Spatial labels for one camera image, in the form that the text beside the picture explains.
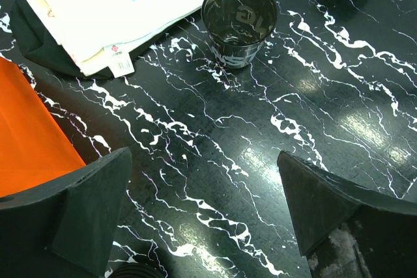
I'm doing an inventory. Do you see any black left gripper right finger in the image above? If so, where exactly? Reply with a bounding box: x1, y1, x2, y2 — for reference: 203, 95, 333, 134
277, 151, 416, 277

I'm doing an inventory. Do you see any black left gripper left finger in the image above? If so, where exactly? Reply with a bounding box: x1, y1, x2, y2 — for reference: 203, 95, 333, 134
1, 147, 132, 277

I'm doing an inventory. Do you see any black printed paper cup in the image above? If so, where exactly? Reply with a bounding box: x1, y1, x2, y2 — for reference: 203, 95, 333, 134
201, 0, 278, 69

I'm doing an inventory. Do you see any orange paper bag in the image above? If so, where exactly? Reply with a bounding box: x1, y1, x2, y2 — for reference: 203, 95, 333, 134
1, 59, 85, 197

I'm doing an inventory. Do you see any white folded towel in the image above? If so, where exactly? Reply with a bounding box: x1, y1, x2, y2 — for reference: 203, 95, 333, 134
46, 0, 203, 77

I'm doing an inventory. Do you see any black folded cloth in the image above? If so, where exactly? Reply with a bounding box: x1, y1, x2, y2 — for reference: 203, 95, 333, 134
3, 0, 164, 80

